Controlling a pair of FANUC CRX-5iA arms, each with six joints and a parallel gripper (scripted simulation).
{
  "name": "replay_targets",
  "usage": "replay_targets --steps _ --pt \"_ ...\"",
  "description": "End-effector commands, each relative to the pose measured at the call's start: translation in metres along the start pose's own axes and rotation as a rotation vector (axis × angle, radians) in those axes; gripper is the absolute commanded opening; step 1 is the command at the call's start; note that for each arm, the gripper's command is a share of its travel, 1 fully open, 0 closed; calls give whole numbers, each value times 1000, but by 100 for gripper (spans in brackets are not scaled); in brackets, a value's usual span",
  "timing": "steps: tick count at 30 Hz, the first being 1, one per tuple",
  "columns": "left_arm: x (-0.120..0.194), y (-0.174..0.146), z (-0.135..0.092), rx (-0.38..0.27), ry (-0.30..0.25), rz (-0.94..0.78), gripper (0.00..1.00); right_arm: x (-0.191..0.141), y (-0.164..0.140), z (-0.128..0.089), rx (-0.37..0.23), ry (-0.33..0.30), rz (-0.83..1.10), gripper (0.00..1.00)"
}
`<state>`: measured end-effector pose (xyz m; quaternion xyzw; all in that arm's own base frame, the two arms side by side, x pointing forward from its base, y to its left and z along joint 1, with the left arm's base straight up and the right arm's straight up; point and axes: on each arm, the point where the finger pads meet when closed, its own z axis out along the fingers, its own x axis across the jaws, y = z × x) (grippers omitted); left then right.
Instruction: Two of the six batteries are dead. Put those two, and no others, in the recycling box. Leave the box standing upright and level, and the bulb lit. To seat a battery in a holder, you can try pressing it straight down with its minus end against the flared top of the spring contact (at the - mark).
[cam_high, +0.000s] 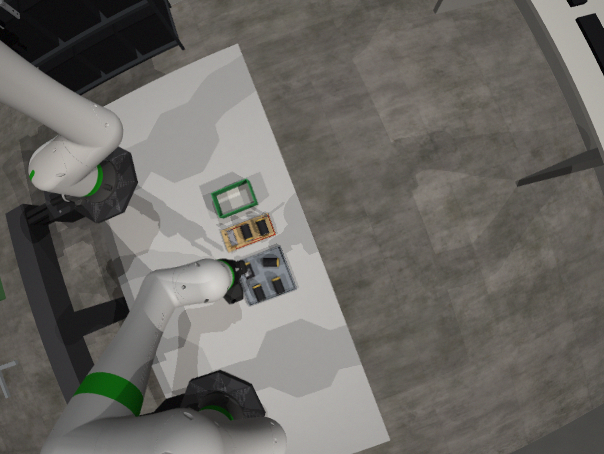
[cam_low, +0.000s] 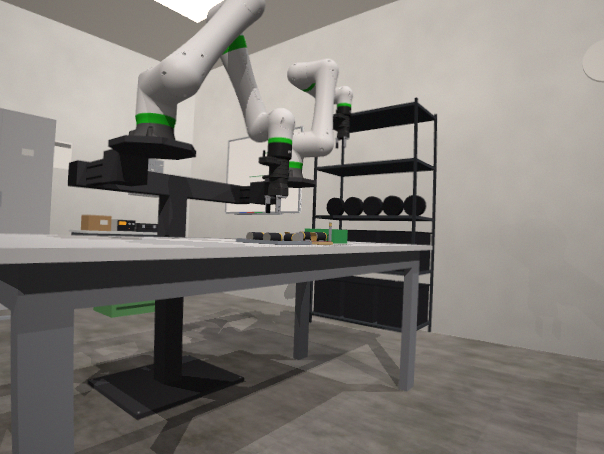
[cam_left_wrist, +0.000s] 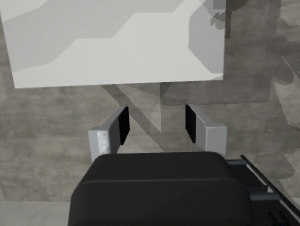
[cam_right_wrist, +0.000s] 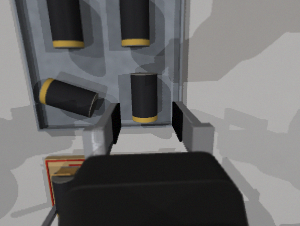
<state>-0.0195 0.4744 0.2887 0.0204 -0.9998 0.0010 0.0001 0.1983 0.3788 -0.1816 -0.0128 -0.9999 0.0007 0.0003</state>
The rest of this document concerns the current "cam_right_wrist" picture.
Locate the tan battery holder board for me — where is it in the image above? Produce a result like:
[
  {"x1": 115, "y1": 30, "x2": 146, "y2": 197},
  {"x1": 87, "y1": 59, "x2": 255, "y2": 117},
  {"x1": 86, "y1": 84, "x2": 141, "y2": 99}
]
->
[{"x1": 41, "y1": 155, "x2": 85, "y2": 226}]

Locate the black battery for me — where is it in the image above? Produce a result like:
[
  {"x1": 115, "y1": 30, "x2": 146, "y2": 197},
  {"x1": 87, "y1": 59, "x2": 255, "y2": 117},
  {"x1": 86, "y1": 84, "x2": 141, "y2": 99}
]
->
[
  {"x1": 119, "y1": 0, "x2": 150, "y2": 47},
  {"x1": 130, "y1": 72, "x2": 158, "y2": 123},
  {"x1": 39, "y1": 78, "x2": 98, "y2": 118},
  {"x1": 51, "y1": 170, "x2": 78, "y2": 217},
  {"x1": 46, "y1": 0, "x2": 84, "y2": 49}
]

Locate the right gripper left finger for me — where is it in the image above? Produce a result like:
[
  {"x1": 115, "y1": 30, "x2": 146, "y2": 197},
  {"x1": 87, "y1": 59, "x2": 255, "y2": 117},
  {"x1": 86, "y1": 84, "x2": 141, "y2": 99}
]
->
[{"x1": 82, "y1": 103, "x2": 121, "y2": 160}]

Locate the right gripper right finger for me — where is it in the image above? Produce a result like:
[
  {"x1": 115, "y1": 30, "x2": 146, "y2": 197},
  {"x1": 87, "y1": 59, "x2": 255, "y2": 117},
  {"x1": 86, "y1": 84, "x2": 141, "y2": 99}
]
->
[{"x1": 172, "y1": 101, "x2": 215, "y2": 155}]

